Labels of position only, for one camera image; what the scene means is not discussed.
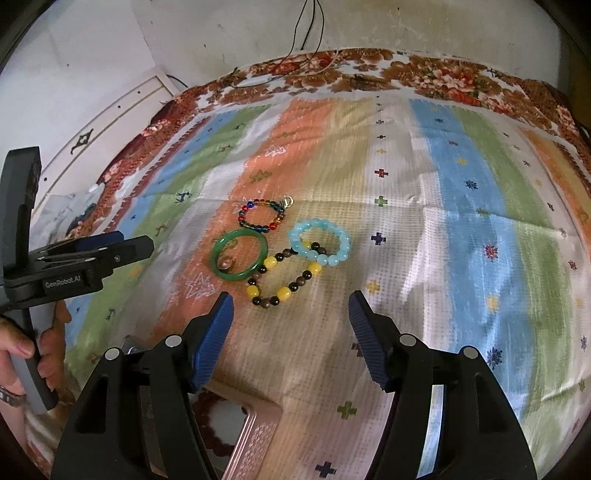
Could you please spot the rose gold tin box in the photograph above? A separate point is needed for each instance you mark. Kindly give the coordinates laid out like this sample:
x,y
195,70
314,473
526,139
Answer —
x,y
258,443

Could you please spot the grey cloth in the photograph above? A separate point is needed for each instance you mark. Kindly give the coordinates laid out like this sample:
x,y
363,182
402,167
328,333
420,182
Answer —
x,y
60,207

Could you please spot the white drawer cabinet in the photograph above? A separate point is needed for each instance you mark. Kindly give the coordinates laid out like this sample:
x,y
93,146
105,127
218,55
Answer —
x,y
115,120

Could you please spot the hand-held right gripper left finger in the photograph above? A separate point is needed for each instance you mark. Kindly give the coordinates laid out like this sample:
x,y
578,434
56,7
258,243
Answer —
x,y
214,339

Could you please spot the metal wristband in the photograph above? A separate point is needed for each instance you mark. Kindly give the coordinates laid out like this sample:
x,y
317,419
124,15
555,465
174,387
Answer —
x,y
13,397

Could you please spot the striped colourful blanket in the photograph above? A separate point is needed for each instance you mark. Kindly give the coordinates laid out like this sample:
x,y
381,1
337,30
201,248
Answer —
x,y
415,230

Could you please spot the person's left hand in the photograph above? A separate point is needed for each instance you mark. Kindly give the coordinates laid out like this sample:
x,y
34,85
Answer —
x,y
51,350

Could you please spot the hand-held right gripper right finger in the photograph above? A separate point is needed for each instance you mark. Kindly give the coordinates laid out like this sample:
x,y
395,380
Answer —
x,y
369,344

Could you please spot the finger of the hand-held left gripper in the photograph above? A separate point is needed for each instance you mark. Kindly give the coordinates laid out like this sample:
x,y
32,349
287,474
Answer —
x,y
124,253
99,241

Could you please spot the green jade bangle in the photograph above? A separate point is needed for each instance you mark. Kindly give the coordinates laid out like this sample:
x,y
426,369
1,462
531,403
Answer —
x,y
261,251

